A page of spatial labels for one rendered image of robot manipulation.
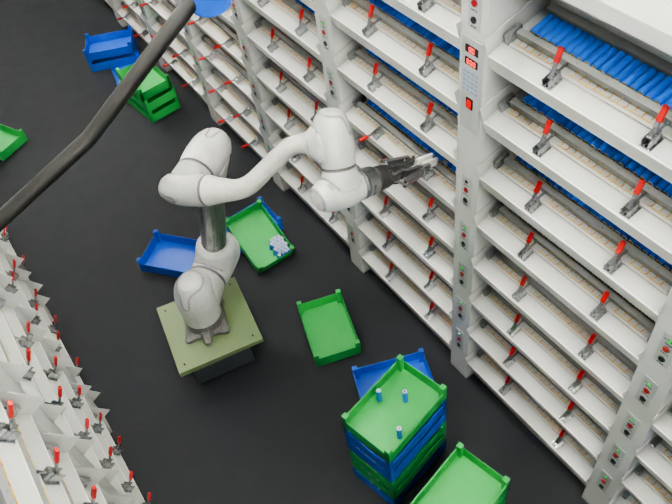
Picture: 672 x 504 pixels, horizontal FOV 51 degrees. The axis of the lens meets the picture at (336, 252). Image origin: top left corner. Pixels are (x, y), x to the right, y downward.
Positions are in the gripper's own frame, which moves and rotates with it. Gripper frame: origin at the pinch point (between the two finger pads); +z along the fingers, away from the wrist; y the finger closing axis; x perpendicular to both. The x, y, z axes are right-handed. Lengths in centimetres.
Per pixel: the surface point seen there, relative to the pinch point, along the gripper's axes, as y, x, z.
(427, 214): -0.9, -24.9, 7.2
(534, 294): 46, -24, 11
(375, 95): -24.9, 11.1, -3.2
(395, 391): 30, -69, -23
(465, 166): 18.6, 11.3, -3.4
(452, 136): 7.4, 13.6, 0.8
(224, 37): -150, -27, 8
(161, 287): -99, -118, -54
